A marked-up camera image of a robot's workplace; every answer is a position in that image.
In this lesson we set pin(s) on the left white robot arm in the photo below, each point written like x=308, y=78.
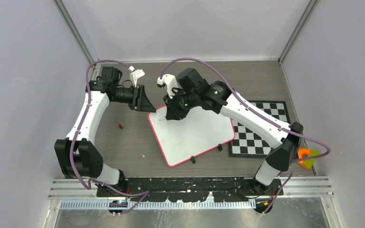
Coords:
x=77, y=155

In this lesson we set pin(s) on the black white checkerboard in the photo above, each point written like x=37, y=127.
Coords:
x=246, y=143

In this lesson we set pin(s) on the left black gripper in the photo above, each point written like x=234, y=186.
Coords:
x=143, y=103

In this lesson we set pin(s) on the green plastic toy brick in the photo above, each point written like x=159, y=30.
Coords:
x=311, y=162

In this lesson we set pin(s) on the pink framed whiteboard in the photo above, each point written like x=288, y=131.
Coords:
x=199, y=132

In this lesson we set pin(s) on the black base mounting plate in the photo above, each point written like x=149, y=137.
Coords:
x=222, y=189

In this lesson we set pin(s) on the orange plastic toy block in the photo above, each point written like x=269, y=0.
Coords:
x=303, y=153

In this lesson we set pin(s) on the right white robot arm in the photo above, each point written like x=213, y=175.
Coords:
x=189, y=90

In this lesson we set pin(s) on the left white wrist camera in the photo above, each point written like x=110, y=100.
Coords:
x=135, y=74

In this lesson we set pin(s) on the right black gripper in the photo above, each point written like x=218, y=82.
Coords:
x=174, y=112

